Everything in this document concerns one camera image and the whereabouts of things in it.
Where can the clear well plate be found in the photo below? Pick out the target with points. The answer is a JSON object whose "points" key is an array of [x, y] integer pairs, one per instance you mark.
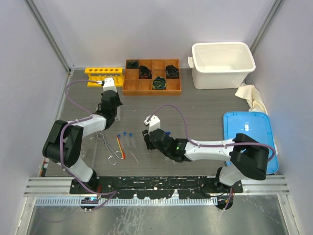
{"points": [[118, 114]]}

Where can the cream cloth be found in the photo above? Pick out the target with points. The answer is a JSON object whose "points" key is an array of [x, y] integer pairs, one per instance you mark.
{"points": [[252, 96]]}

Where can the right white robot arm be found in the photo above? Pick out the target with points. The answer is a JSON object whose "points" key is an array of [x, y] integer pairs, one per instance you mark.
{"points": [[248, 158]]}

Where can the blue capped test tube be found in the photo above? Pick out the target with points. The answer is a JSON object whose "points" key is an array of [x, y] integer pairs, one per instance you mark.
{"points": [[121, 140], [126, 139], [132, 140]]}

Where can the blue plastic lid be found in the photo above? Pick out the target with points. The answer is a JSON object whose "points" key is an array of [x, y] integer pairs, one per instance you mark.
{"points": [[254, 124]]}

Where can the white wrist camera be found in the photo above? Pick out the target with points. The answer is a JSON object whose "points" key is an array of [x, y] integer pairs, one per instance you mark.
{"points": [[108, 84], [152, 123]]}

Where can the red yellow stick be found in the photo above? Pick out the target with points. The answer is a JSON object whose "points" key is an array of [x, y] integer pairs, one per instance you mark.
{"points": [[122, 152]]}

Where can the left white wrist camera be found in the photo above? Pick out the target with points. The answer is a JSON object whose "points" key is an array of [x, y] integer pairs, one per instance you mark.
{"points": [[108, 84]]}

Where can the rolled tie top left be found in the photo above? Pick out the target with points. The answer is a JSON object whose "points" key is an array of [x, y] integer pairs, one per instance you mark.
{"points": [[132, 64]]}

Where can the wooden compartment tray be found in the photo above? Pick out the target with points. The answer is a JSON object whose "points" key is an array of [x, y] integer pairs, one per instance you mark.
{"points": [[136, 87]]}

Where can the metal test tube holder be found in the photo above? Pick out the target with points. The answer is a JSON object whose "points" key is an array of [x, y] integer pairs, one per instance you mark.
{"points": [[112, 159]]}

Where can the yellow test tube rack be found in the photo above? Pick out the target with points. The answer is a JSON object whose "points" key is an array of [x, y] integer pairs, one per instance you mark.
{"points": [[98, 74]]}

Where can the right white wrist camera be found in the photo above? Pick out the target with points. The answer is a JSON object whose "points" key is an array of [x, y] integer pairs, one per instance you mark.
{"points": [[152, 123]]}

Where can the white plastic tub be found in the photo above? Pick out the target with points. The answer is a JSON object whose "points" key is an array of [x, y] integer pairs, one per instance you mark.
{"points": [[223, 65]]}

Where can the rolled tie orange pattern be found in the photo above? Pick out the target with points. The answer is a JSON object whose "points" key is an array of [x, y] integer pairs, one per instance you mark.
{"points": [[144, 72]]}

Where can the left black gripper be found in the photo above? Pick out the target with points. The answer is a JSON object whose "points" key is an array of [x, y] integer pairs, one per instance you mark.
{"points": [[119, 103]]}

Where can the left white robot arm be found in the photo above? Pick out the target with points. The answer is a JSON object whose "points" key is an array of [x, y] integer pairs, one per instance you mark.
{"points": [[63, 144]]}

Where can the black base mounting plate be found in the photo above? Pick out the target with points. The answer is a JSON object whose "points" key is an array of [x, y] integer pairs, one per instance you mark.
{"points": [[160, 187]]}

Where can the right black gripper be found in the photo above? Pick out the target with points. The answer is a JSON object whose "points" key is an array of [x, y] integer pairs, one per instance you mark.
{"points": [[149, 145]]}

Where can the rolled tie blue pattern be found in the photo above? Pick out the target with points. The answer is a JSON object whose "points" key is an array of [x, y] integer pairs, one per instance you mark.
{"points": [[172, 72]]}

